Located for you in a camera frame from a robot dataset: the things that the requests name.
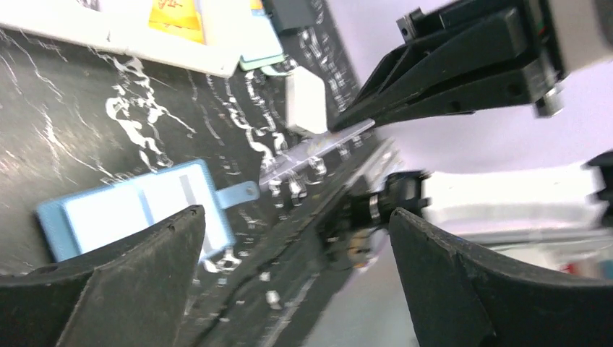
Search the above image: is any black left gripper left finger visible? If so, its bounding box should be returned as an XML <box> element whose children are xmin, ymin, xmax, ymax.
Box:
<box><xmin>1</xmin><ymin>205</ymin><xmax>205</xmax><ymax>346</ymax></box>

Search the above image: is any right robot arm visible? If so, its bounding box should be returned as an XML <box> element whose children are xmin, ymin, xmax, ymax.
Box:
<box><xmin>328</xmin><ymin>1</ymin><xmax>612</xmax><ymax>243</ymax></box>

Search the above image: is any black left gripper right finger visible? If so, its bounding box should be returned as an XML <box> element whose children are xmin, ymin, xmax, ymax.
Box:
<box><xmin>388</xmin><ymin>208</ymin><xmax>612</xmax><ymax>346</ymax></box>

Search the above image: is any clear white card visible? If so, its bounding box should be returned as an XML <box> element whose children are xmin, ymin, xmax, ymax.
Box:
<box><xmin>259</xmin><ymin>119</ymin><xmax>375</xmax><ymax>190</ymax></box>

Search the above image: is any white power bank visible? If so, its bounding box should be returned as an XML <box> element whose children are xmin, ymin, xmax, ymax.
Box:
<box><xmin>286</xmin><ymin>67</ymin><xmax>327</xmax><ymax>137</ymax></box>

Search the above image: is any black flat sleeve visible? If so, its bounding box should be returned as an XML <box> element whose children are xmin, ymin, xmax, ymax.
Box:
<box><xmin>262</xmin><ymin>0</ymin><xmax>316</xmax><ymax>35</ymax></box>

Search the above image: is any blue leather card holder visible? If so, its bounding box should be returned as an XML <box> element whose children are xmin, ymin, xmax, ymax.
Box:
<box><xmin>36</xmin><ymin>160</ymin><xmax>260</xmax><ymax>261</ymax></box>

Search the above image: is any orange card in tray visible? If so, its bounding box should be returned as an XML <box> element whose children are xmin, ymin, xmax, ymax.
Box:
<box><xmin>148</xmin><ymin>0</ymin><xmax>205</xmax><ymax>44</ymax></box>

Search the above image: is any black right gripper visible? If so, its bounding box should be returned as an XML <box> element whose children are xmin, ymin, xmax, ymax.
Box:
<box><xmin>330</xmin><ymin>1</ymin><xmax>612</xmax><ymax>132</ymax></box>

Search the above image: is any green open card holder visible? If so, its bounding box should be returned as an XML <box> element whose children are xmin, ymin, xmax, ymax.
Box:
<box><xmin>239</xmin><ymin>1</ymin><xmax>289</xmax><ymax>77</ymax></box>

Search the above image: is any white divided plastic tray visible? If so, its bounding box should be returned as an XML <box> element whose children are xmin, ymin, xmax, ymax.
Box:
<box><xmin>1</xmin><ymin>1</ymin><xmax>240</xmax><ymax>77</ymax></box>

